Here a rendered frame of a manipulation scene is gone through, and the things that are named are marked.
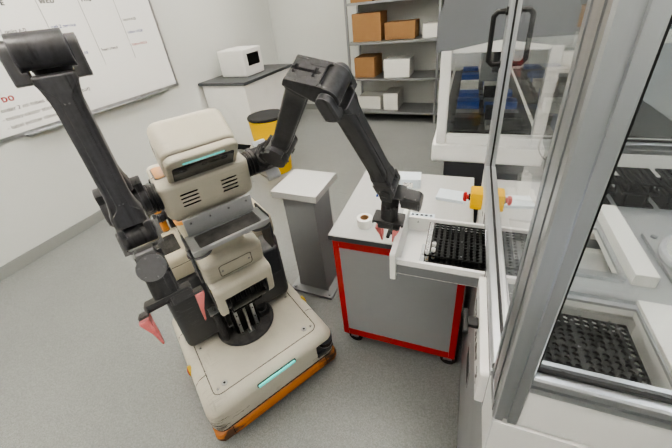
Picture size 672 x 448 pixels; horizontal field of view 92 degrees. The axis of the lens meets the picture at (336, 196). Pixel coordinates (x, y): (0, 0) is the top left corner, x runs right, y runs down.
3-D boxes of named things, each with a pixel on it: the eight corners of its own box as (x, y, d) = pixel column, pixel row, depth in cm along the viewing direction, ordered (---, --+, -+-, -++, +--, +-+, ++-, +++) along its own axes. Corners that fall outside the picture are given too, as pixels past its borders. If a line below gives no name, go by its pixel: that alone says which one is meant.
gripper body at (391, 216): (402, 229, 105) (404, 211, 101) (371, 224, 108) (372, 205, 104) (405, 218, 110) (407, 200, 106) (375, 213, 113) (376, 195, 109)
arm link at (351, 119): (327, 63, 71) (307, 99, 67) (349, 59, 68) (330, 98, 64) (387, 174, 103) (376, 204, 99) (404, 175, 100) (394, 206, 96)
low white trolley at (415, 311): (343, 343, 179) (327, 234, 140) (372, 266, 228) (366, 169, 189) (454, 373, 159) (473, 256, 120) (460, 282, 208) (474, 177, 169)
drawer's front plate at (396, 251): (389, 279, 107) (389, 254, 101) (405, 227, 130) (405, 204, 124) (395, 280, 106) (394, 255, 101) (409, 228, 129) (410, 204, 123)
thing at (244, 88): (218, 149, 453) (189, 56, 390) (264, 122, 541) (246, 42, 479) (260, 153, 426) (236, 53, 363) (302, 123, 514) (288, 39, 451)
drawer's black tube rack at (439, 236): (422, 268, 107) (423, 254, 104) (429, 236, 121) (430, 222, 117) (497, 281, 99) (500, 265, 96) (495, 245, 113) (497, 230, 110)
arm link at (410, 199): (386, 167, 98) (377, 191, 95) (425, 174, 94) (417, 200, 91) (390, 187, 108) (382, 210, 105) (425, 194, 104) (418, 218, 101)
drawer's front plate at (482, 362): (473, 401, 73) (480, 373, 67) (474, 302, 96) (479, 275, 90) (482, 403, 73) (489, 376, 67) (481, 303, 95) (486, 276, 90)
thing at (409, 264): (396, 273, 107) (396, 259, 104) (409, 227, 127) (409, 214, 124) (535, 299, 93) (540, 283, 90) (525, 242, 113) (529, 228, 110)
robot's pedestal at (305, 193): (291, 289, 217) (267, 191, 178) (311, 259, 240) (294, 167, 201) (332, 300, 206) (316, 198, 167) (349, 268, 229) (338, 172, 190)
